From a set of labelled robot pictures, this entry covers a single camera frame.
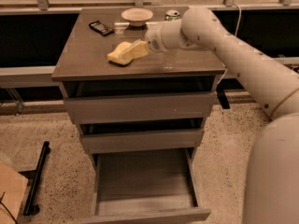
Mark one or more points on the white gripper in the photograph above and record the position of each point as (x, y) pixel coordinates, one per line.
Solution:
(153, 38)

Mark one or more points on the yellow sponge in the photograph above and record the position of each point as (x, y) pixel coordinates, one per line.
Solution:
(120, 54)

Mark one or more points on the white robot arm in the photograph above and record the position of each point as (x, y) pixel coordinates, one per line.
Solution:
(272, 183)

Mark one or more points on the grey drawer cabinet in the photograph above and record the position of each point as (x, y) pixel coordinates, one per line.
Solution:
(83, 71)

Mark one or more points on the grey top drawer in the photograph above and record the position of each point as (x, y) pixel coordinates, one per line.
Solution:
(139, 107)

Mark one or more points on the grey middle drawer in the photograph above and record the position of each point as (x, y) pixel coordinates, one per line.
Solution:
(122, 142)

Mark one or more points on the grey open bottom drawer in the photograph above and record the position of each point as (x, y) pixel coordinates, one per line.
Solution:
(145, 187)

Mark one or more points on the white ceramic bowl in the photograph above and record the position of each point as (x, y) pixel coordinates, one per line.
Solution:
(137, 16)

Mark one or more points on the green soda can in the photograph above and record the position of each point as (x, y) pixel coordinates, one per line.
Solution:
(171, 15)

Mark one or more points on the black power adapter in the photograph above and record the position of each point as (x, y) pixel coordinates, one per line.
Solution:
(223, 99)

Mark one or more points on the cardboard box on left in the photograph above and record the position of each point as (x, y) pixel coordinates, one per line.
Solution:
(12, 189)

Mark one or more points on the black floor bracket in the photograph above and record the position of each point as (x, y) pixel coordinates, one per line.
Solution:
(30, 207)

